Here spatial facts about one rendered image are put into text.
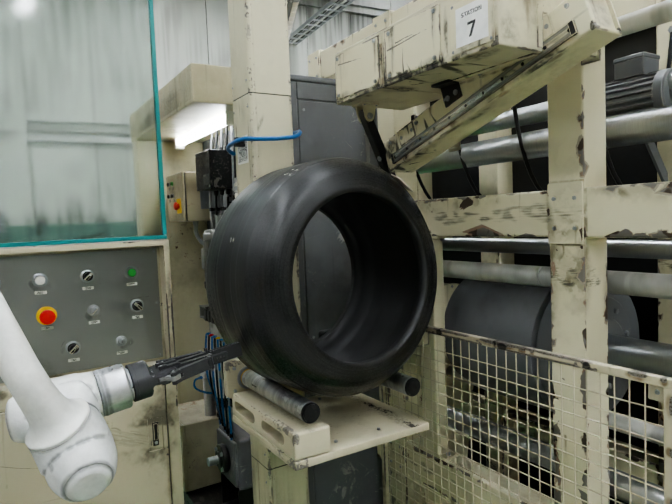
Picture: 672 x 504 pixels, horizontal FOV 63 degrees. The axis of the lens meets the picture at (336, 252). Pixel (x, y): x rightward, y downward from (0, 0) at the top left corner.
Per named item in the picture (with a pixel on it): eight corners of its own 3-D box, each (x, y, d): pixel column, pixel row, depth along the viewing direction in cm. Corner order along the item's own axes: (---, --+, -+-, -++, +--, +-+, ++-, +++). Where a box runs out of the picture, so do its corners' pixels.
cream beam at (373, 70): (334, 105, 158) (331, 53, 158) (402, 111, 172) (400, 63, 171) (497, 44, 107) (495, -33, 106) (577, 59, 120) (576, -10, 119)
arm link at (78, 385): (97, 403, 112) (112, 439, 101) (10, 431, 104) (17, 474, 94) (87, 357, 108) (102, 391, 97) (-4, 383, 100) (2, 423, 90)
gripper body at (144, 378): (129, 370, 104) (177, 355, 109) (120, 361, 112) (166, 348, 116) (137, 407, 105) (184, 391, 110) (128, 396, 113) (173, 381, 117)
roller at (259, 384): (238, 385, 145) (240, 368, 145) (254, 384, 147) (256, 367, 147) (301, 425, 115) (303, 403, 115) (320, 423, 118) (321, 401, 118)
